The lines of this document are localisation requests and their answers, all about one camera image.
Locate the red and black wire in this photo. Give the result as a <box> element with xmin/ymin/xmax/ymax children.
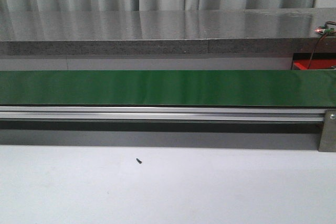
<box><xmin>307</xmin><ymin>21</ymin><xmax>336</xmax><ymax>70</ymax></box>

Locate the aluminium conveyor frame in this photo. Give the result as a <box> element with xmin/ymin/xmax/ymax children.
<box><xmin>1</xmin><ymin>106</ymin><xmax>327</xmax><ymax>122</ymax></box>

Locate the grey stone counter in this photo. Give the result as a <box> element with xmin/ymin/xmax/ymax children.
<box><xmin>1</xmin><ymin>8</ymin><xmax>335</xmax><ymax>56</ymax></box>

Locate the small green circuit board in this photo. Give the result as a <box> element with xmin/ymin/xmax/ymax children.
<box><xmin>314</xmin><ymin>26</ymin><xmax>335</xmax><ymax>36</ymax></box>

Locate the green conveyor belt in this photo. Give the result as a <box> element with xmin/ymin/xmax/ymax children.
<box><xmin>1</xmin><ymin>70</ymin><xmax>335</xmax><ymax>108</ymax></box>

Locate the red plastic tray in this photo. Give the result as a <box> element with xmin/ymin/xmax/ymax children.
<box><xmin>292</xmin><ymin>59</ymin><xmax>335</xmax><ymax>70</ymax></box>

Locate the metal conveyor support bracket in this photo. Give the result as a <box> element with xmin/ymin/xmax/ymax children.
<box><xmin>318</xmin><ymin>110</ymin><xmax>336</xmax><ymax>152</ymax></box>

